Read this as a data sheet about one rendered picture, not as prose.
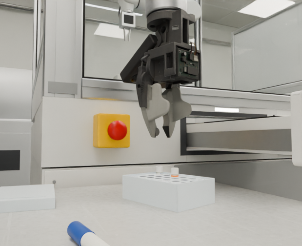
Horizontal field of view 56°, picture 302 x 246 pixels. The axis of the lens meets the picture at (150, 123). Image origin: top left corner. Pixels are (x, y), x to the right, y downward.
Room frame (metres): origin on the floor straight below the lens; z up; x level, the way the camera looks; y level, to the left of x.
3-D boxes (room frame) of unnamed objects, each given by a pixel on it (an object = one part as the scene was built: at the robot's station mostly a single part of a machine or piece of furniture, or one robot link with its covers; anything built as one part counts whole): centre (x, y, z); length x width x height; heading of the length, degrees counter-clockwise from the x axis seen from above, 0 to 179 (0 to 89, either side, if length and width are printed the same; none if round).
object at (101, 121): (0.61, 0.08, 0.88); 0.07 x 0.05 x 0.07; 114
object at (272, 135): (0.66, -0.26, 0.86); 0.40 x 0.26 x 0.06; 24
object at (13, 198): (0.45, 0.20, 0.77); 0.13 x 0.09 x 0.02; 20
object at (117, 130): (0.58, 0.07, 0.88); 0.04 x 0.03 x 0.04; 114
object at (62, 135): (1.22, -0.05, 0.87); 1.02 x 0.95 x 0.14; 114
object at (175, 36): (0.50, -0.03, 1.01); 0.09 x 0.08 x 0.12; 43
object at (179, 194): (0.46, -0.03, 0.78); 0.12 x 0.08 x 0.04; 42
